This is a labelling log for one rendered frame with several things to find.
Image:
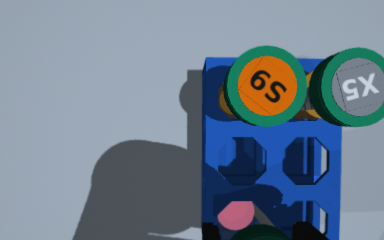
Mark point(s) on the blue tube rack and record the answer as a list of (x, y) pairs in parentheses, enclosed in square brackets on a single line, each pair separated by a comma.
[(234, 155)]

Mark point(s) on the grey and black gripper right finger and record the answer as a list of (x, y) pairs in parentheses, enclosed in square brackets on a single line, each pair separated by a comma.
[(303, 230)]

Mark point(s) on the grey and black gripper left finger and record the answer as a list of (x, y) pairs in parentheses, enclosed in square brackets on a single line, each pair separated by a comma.
[(210, 231)]

